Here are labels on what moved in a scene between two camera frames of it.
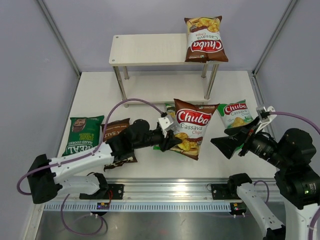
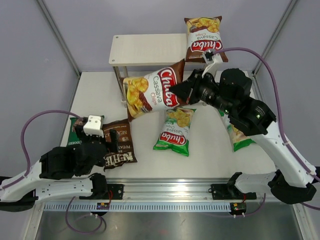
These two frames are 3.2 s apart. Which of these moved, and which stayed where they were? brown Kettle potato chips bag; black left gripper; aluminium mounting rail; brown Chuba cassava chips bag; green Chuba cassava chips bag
Moved: black left gripper
Stayed: brown Chuba cassava chips bag; brown Kettle potato chips bag; aluminium mounting rail; green Chuba cassava chips bag
